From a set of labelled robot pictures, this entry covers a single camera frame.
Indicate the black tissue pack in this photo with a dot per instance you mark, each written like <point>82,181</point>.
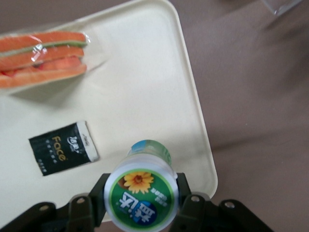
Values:
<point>58,149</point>

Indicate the wrapped triangle sandwich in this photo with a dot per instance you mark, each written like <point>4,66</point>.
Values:
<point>36,48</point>

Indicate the green gum bottle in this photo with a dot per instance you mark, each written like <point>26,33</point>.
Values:
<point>142,193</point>

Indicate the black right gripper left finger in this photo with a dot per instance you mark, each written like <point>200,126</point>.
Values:
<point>79,215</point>

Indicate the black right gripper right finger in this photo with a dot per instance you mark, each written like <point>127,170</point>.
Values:
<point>198,215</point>

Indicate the cream plastic tray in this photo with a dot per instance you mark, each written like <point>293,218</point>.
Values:
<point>144,96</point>

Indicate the clear acrylic tiered stand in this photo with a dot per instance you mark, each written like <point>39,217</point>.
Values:
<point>277,10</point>

